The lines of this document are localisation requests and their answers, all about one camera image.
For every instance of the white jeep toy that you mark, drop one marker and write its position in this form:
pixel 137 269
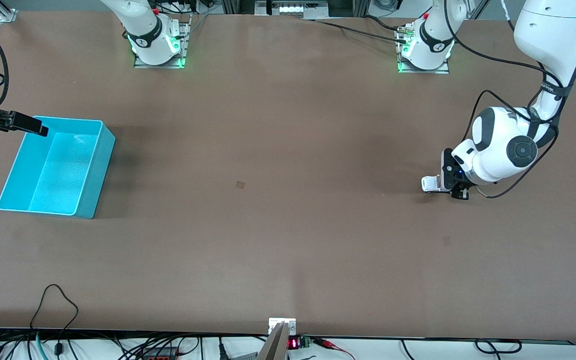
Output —
pixel 431 184

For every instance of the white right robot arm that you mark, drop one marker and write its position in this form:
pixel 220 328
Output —
pixel 143 25

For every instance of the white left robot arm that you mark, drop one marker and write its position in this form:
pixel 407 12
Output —
pixel 498 150

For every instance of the cyan plastic bin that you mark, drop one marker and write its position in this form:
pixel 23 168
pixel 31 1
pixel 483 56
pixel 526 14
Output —
pixel 55 172

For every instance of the red black clip leads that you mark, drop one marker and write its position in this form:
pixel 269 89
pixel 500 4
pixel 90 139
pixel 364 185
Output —
pixel 325 343

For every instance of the green terminal block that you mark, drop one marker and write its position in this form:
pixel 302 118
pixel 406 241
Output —
pixel 305 342

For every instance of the red digit display module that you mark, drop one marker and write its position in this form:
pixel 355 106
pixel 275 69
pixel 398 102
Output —
pixel 293 343

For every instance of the silver control unit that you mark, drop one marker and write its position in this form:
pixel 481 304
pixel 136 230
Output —
pixel 290 9

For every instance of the aluminium frame corner extrusion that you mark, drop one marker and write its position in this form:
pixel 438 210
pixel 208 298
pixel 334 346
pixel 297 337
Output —
pixel 5 14

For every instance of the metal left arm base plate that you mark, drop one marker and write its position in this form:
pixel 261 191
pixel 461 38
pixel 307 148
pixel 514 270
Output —
pixel 443 69

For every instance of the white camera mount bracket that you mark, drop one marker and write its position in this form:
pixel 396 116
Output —
pixel 274 324

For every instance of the grey aluminium camera bar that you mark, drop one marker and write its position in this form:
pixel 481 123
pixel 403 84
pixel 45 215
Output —
pixel 274 347

